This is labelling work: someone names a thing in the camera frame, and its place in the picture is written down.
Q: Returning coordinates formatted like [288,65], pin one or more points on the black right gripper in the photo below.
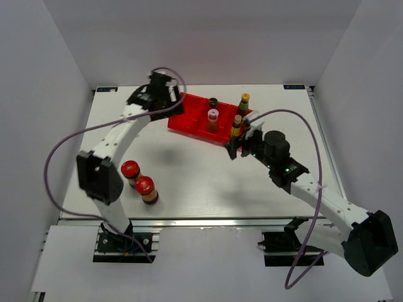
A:
[232,146]

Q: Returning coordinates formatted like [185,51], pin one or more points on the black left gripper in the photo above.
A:
[169,112]

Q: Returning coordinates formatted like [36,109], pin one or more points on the small yellow label bottle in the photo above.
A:
[236,126]

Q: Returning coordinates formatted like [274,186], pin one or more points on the pink cap spice jar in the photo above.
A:
[213,120]

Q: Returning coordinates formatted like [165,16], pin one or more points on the yellow cap sauce bottle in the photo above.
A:
[243,107]

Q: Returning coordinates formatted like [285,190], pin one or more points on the black cap spice jar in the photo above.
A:
[212,103]

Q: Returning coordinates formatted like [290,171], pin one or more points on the red lid sauce jar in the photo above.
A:
[145,186]
[131,171]

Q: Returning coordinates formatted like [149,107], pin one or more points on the red lid sauce jar front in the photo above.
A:
[145,186]

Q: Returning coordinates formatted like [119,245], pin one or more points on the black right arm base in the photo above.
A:
[281,248]

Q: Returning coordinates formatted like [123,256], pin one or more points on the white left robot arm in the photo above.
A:
[97,168]

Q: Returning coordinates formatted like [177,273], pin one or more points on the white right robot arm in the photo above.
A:
[364,239]

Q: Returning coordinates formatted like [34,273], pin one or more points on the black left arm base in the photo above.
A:
[113,248]

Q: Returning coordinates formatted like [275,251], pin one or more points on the red three-compartment plastic bin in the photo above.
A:
[194,120]

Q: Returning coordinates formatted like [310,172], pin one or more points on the blue table corner label left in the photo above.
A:
[106,89]

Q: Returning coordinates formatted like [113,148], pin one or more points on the blue table corner label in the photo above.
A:
[293,87]
[106,89]

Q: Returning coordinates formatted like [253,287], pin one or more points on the blue table corner label right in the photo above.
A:
[293,87]

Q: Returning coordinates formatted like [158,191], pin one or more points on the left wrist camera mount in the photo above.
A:
[158,73]

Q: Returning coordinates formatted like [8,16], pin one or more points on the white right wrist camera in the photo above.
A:
[252,124]

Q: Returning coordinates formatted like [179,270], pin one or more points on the aluminium front rail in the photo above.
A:
[188,222]

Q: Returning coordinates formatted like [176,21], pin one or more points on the aluminium rail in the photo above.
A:
[323,153]
[188,222]

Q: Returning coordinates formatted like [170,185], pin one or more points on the aluminium right side rail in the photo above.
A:
[323,153]

